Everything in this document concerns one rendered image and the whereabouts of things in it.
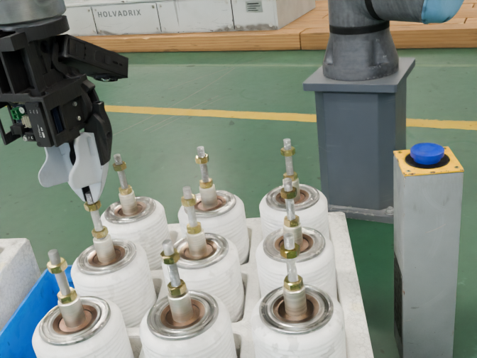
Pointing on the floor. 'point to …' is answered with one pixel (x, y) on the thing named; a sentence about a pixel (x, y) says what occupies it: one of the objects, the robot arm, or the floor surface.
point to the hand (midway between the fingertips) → (91, 187)
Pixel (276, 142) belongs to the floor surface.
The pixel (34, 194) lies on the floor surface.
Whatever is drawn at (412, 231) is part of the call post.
